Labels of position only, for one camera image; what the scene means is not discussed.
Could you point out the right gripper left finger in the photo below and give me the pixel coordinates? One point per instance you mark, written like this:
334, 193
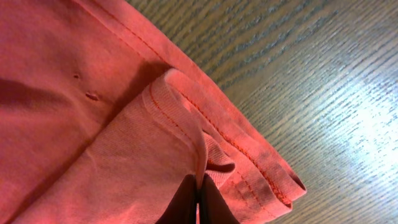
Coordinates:
182, 208

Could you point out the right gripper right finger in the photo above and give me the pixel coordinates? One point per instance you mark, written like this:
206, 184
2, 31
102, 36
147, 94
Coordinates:
212, 206

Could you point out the red orange t-shirt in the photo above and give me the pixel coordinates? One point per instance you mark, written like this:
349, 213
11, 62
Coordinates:
102, 117

